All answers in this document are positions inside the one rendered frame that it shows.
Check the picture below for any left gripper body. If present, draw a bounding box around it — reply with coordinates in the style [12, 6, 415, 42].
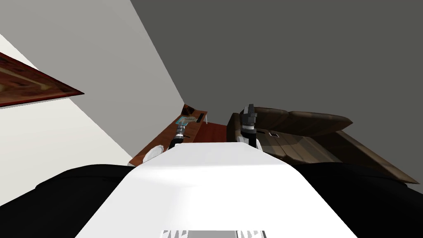
[180, 115, 198, 128]

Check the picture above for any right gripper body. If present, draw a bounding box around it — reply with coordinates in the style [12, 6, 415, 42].
[239, 112, 258, 126]

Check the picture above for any brown wooden table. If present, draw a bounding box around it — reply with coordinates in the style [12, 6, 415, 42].
[128, 104, 209, 167]

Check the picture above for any white plate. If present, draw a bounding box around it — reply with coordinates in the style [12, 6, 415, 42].
[142, 144, 164, 163]

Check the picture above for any brown leather sofa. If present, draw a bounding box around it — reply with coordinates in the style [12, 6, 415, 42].
[226, 106, 420, 185]

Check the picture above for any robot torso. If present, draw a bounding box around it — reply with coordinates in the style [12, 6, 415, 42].
[75, 142, 359, 238]

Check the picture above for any dark red framed picture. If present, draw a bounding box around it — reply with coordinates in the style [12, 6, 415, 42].
[0, 51, 85, 108]

